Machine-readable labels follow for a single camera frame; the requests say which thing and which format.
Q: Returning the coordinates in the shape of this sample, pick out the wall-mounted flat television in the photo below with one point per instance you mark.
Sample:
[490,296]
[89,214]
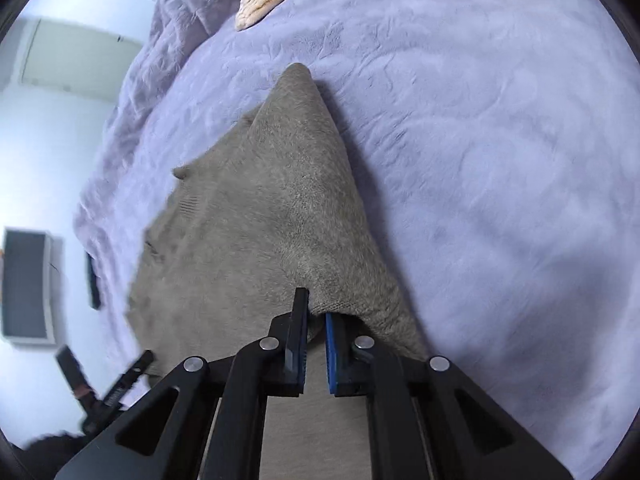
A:
[25,285]

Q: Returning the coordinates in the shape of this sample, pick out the black bedside object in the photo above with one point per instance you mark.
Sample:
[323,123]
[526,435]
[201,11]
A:
[93,280]

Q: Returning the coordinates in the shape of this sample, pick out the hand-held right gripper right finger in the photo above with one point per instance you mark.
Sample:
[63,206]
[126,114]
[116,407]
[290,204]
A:
[331,355]

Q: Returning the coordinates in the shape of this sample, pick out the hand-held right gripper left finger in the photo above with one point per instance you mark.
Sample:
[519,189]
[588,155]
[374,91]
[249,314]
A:
[295,350]

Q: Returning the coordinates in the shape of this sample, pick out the brown knitted sweater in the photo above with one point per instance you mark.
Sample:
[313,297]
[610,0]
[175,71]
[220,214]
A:
[250,235]

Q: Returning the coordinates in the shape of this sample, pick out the lavender embossed plush blanket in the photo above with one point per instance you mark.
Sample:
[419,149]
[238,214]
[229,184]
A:
[475,160]

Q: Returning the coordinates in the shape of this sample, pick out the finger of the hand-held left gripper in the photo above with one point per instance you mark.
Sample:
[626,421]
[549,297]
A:
[127,377]
[74,372]

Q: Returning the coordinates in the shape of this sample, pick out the white door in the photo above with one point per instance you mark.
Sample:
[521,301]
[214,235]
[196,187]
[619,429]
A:
[75,60]

